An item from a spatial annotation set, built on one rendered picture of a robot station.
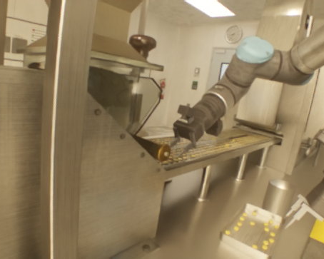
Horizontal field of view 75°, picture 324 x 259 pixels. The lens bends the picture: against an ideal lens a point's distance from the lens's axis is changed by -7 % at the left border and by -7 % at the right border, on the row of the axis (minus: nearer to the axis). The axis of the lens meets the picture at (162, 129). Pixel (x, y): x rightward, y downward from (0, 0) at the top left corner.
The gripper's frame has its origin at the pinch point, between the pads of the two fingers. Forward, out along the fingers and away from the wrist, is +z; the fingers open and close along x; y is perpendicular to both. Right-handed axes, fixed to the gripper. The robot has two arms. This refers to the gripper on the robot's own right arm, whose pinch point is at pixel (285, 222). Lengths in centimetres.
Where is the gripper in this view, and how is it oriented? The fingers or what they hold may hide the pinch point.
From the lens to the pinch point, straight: 55.1
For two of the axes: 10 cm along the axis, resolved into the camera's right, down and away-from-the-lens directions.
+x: 4.4, 0.0, 9.0
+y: 7.2, 5.9, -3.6
